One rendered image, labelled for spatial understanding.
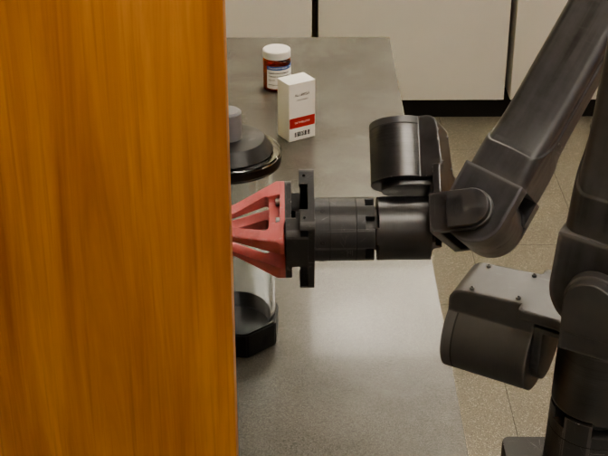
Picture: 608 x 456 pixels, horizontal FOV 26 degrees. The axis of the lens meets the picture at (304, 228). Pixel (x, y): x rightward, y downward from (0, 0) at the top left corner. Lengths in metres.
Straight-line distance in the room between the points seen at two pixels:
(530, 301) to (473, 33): 3.42
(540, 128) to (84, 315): 0.46
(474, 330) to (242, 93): 1.29
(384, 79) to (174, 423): 1.29
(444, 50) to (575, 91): 3.08
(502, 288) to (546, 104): 0.35
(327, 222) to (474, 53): 3.11
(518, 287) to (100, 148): 0.27
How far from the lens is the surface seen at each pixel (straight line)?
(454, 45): 4.23
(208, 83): 0.80
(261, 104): 2.04
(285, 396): 1.37
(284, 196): 1.16
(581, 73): 1.16
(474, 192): 1.13
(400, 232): 1.16
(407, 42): 4.21
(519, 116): 1.16
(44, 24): 0.80
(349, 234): 1.16
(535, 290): 0.83
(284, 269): 1.17
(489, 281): 0.84
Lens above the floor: 1.74
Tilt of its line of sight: 28 degrees down
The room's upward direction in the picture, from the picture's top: straight up
